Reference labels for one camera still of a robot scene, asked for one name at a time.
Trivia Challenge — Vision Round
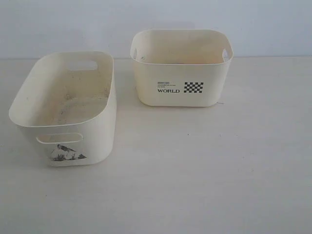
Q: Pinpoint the cream bin with WORLD label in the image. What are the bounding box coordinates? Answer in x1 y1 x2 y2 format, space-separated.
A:
130 29 234 107

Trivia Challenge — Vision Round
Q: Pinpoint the cream plastic bin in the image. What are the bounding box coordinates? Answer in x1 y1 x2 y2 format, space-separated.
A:
9 52 117 167

